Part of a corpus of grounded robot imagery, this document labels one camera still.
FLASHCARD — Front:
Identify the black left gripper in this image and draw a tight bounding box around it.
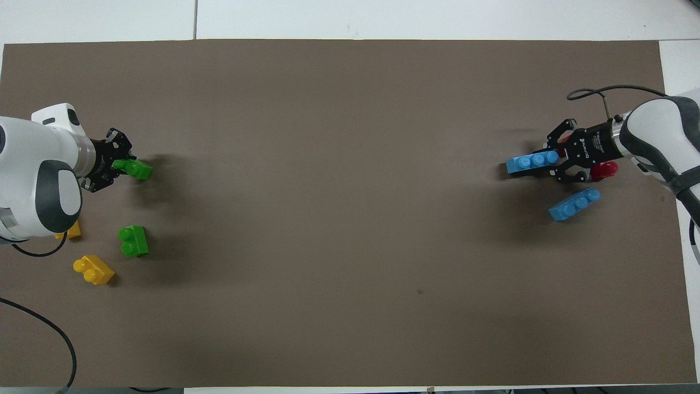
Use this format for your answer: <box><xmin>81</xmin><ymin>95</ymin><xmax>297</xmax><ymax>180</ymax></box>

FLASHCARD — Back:
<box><xmin>81</xmin><ymin>127</ymin><xmax>134</xmax><ymax>194</ymax></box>

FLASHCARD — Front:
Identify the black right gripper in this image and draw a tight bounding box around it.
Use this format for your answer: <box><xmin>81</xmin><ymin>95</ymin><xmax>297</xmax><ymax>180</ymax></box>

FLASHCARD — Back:
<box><xmin>545</xmin><ymin>117</ymin><xmax>623</xmax><ymax>184</ymax></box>

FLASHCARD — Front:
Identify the green two-stud block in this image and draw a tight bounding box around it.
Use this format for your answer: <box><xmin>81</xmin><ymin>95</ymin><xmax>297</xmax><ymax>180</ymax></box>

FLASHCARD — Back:
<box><xmin>117</xmin><ymin>225</ymin><xmax>150</xmax><ymax>258</ymax></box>
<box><xmin>112</xmin><ymin>158</ymin><xmax>154</xmax><ymax>181</ymax></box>

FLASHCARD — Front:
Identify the blue three-stud block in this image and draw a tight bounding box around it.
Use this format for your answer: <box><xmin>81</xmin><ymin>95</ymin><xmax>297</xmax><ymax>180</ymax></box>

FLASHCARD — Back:
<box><xmin>548</xmin><ymin>187</ymin><xmax>601</xmax><ymax>223</ymax></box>
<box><xmin>505</xmin><ymin>150</ymin><xmax>562</xmax><ymax>176</ymax></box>

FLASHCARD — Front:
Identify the yellow two-stud block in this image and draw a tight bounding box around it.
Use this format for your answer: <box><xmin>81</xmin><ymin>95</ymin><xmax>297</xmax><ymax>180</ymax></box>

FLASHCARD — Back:
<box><xmin>73</xmin><ymin>255</ymin><xmax>116</xmax><ymax>286</ymax></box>
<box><xmin>54</xmin><ymin>220</ymin><xmax>83</xmax><ymax>241</ymax></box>

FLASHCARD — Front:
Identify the brown table mat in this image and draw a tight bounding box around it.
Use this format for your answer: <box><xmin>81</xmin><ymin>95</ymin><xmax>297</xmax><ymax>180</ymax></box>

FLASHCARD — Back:
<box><xmin>0</xmin><ymin>38</ymin><xmax>698</xmax><ymax>389</ymax></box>

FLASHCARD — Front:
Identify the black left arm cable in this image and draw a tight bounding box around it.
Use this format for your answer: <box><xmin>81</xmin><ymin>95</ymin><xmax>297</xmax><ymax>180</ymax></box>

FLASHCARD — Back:
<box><xmin>0</xmin><ymin>240</ymin><xmax>77</xmax><ymax>394</ymax></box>

